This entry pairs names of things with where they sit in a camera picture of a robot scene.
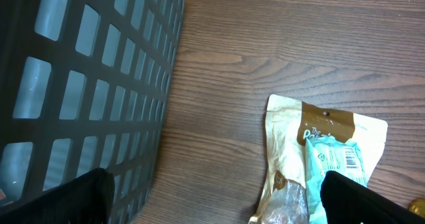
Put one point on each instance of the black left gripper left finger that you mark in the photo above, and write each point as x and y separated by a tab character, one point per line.
86	199

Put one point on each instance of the teal snack bar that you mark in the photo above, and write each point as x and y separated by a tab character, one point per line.
323	154

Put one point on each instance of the dark grey plastic basket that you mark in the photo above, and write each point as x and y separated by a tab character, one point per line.
84	85

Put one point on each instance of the yellow liquid bottle silver cap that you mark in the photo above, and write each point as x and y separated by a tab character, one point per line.
418	207

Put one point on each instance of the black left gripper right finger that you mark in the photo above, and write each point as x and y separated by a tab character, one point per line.
347	202

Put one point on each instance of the brown snack pouch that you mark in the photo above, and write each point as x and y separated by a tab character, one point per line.
288	123

